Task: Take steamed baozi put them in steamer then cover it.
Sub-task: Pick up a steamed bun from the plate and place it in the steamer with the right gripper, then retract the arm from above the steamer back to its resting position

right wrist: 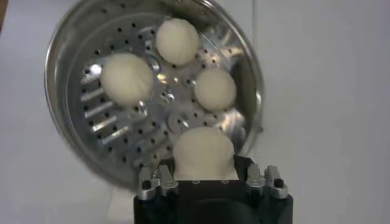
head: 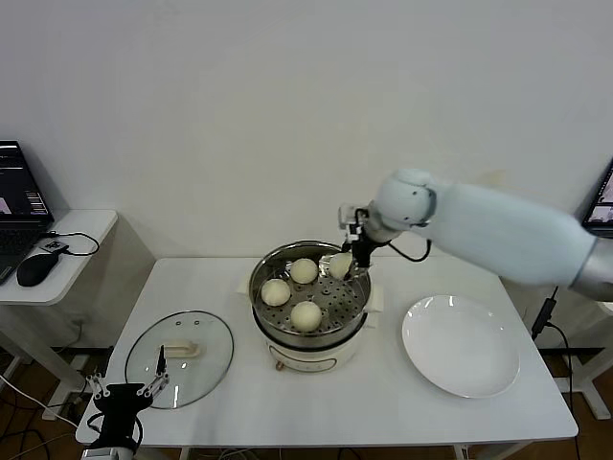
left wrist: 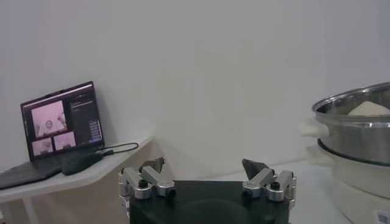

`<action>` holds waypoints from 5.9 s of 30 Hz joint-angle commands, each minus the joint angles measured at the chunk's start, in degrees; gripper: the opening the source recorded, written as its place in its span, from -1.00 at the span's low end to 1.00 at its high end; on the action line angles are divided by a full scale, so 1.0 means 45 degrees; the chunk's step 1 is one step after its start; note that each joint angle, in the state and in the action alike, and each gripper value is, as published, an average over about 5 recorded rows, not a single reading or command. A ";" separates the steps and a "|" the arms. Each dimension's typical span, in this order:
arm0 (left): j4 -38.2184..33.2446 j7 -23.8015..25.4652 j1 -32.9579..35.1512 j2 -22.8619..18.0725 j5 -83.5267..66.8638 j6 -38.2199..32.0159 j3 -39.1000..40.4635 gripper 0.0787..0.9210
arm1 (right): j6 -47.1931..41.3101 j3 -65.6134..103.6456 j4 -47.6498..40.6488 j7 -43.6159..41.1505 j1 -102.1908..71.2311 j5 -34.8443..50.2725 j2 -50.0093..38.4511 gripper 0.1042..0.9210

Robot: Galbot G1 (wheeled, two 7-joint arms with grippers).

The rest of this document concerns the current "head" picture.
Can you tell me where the black laptop with dark screen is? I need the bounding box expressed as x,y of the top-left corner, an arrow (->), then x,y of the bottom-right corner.
0,140 -> 57,288

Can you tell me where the thin black looped cable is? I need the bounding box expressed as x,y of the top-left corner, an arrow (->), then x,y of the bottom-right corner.
45,231 -> 101,259

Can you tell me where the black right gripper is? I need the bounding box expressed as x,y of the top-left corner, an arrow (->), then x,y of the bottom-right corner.
340,224 -> 382,284

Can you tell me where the white steamed baozi bun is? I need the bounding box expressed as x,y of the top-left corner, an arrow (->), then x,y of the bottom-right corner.
289,258 -> 319,284
329,253 -> 353,281
260,279 -> 292,307
290,300 -> 323,333

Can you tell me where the stainless steel steamer basket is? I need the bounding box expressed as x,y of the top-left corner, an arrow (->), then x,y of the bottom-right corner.
248,241 -> 373,349

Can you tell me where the black cable with adapter block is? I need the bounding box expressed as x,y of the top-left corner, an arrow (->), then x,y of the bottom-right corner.
530,286 -> 576,399

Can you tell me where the white side table with mouse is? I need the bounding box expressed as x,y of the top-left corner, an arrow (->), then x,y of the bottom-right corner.
0,209 -> 120,399

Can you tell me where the white round plate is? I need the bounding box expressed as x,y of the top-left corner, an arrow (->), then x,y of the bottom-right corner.
401,295 -> 522,399

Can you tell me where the black computer mouse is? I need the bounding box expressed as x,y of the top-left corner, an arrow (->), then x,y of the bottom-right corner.
17,253 -> 62,288

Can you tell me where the white floor cable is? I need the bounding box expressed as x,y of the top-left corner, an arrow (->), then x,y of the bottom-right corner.
0,374 -> 80,430

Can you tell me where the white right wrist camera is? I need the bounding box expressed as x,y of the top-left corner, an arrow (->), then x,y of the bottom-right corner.
337,204 -> 370,242

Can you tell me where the cream electric cooker base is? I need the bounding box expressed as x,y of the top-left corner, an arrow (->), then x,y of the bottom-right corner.
235,281 -> 386,377

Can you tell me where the glass lid with cream handle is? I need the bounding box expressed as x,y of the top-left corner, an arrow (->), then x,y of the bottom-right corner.
125,310 -> 236,411

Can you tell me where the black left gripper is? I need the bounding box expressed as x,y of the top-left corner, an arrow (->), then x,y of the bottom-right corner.
85,344 -> 171,450

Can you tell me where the black laptop with pink images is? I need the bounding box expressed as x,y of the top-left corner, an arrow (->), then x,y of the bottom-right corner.
581,157 -> 613,236

